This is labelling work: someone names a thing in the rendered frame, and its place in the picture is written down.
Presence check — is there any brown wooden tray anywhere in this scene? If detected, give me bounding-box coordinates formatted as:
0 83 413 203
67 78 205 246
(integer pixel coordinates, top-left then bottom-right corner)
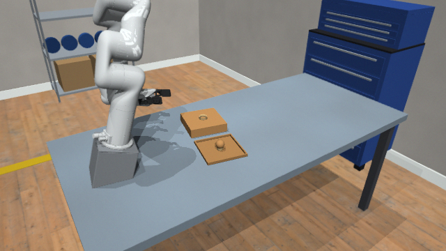
194 133 248 165

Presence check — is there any tan square block with round hole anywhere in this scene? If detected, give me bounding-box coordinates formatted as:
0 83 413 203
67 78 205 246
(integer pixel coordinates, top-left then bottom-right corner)
180 108 227 138

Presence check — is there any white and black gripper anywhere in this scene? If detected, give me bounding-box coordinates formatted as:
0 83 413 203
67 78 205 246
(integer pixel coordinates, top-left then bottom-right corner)
137 89 171 106

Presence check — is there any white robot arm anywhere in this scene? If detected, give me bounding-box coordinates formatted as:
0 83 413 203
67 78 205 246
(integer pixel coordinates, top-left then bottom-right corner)
92 0 151 150

